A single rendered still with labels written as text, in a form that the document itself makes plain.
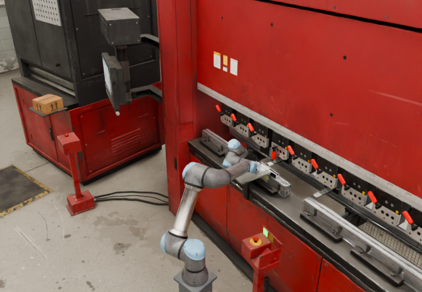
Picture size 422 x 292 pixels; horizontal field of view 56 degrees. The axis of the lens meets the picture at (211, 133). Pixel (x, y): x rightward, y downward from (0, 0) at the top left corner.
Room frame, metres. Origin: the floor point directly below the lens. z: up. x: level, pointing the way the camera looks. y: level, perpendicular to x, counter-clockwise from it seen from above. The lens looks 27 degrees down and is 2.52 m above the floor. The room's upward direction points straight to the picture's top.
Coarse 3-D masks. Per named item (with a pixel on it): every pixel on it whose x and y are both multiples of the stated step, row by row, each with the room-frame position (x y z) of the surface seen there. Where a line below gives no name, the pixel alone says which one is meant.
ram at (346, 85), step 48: (240, 0) 2.72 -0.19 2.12; (240, 48) 2.71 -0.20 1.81; (288, 48) 2.32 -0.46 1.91; (336, 48) 2.04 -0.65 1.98; (384, 48) 1.81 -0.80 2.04; (240, 96) 2.69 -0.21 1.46; (288, 96) 2.29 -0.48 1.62; (336, 96) 2.00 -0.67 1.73; (384, 96) 1.77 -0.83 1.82; (336, 144) 1.96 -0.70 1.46; (384, 144) 1.73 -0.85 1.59
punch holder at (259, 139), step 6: (258, 126) 2.51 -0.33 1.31; (264, 126) 2.45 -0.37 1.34; (258, 132) 2.50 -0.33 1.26; (264, 132) 2.45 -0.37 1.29; (270, 132) 2.44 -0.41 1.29; (252, 138) 2.55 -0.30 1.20; (258, 138) 2.51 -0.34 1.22; (264, 138) 2.44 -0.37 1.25; (270, 138) 2.45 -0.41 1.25; (264, 144) 2.44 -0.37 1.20; (270, 144) 2.45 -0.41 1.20
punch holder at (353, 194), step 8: (352, 176) 1.84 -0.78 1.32; (352, 184) 1.84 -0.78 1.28; (360, 184) 1.80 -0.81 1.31; (368, 184) 1.76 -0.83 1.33; (344, 192) 1.87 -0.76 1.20; (352, 192) 1.83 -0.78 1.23; (360, 192) 1.79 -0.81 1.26; (352, 200) 1.82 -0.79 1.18; (360, 200) 1.78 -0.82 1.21; (368, 200) 1.79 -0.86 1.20
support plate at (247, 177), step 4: (248, 172) 2.40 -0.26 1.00; (264, 172) 2.40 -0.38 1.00; (268, 172) 2.40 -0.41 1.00; (240, 176) 2.35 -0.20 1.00; (244, 176) 2.35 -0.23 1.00; (248, 176) 2.35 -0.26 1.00; (252, 176) 2.35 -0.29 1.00; (256, 176) 2.35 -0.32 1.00; (260, 176) 2.35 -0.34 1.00; (236, 180) 2.31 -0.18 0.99; (240, 180) 2.30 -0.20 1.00; (244, 180) 2.30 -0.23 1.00; (248, 180) 2.30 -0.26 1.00
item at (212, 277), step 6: (174, 276) 1.66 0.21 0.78; (180, 276) 1.66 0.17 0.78; (210, 276) 1.66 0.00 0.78; (216, 276) 1.66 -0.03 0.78; (180, 282) 1.62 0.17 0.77; (210, 282) 1.62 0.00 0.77; (180, 288) 1.62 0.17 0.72; (186, 288) 1.58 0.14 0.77; (192, 288) 1.57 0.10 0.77; (198, 288) 1.57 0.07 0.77; (204, 288) 1.58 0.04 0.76; (210, 288) 1.63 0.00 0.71
